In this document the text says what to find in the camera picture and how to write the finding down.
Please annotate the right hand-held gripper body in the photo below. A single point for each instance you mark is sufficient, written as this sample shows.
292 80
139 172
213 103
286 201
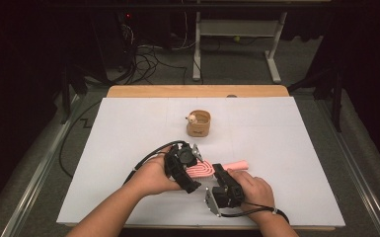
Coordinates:
227 197

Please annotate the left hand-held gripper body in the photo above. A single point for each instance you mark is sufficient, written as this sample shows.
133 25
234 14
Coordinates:
181 161

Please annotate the pink hairbrush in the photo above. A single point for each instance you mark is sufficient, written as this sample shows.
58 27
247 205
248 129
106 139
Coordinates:
237 165

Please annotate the person's right hand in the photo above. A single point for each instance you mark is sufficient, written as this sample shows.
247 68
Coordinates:
258 194

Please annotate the person's left hand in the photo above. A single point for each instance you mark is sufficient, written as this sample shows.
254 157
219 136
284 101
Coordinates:
151 179

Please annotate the wooden cup with puppy figure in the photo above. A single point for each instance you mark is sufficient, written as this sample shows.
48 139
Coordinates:
199 130

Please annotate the white foam board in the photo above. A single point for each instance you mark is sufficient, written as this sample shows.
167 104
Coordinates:
276 144

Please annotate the wooden table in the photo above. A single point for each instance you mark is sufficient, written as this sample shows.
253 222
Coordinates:
177 91

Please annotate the black metal stand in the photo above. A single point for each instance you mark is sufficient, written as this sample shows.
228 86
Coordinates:
336 98
67 95

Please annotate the yellow-green ball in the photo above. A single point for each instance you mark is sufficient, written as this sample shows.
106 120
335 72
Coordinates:
236 38

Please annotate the black computer tower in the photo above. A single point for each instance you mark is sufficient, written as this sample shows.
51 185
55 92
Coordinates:
112 39

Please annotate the dark curtain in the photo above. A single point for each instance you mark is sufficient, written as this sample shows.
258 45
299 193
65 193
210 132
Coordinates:
13 82
371 82

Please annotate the aluminium rail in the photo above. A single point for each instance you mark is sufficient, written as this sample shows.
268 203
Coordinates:
36 174
358 171

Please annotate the white metal desk frame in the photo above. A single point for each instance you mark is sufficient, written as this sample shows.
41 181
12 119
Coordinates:
237 28

